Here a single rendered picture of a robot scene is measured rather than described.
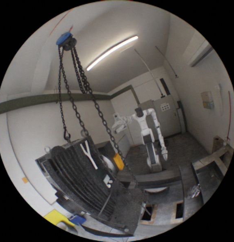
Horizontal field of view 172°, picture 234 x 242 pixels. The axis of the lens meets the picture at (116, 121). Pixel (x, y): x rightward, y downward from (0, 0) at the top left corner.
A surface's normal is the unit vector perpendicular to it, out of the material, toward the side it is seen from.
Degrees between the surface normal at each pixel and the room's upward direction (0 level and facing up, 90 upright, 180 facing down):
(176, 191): 0
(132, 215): 0
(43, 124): 90
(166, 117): 90
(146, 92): 90
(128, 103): 90
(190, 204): 0
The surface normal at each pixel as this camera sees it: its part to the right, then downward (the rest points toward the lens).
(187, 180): -0.39, -0.92
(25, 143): 0.82, -0.32
